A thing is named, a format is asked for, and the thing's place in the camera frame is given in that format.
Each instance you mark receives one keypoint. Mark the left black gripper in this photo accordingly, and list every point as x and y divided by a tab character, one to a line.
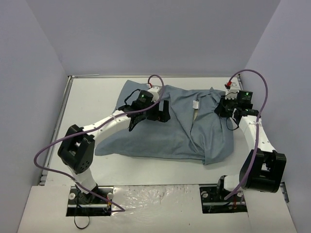
158	114

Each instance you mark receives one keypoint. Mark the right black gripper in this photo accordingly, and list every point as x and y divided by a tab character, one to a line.
224	109

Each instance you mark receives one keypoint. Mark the white pillow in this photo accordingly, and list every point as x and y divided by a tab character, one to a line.
195	115

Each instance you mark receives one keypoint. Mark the striped pillowcase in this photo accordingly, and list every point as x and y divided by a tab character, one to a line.
207	139

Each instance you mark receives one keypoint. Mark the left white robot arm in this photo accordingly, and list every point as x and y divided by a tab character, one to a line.
77	152

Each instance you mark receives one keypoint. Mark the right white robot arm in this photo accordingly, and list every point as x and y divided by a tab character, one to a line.
264	166

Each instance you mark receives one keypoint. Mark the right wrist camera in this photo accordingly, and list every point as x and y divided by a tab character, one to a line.
232	89

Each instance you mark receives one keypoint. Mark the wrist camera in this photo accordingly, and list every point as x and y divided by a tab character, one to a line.
232	89
154	90

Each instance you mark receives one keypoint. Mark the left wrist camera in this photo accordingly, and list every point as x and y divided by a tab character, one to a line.
154	90

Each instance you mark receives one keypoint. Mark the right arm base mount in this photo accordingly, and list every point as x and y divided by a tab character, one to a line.
213	202

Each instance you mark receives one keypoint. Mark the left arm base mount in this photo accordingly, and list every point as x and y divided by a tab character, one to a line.
81	204

